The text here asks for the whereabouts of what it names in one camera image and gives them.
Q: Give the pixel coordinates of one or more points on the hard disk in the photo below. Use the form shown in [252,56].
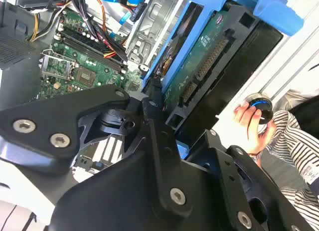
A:
[214,56]

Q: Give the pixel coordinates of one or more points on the person's hand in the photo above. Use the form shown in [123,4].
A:
[251,131]

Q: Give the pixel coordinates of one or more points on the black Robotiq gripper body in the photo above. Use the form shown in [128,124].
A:
[119,196]

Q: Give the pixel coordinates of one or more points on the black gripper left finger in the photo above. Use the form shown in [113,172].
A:
[45,121]

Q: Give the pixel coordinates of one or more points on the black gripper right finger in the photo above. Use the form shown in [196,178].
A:
[231,191]

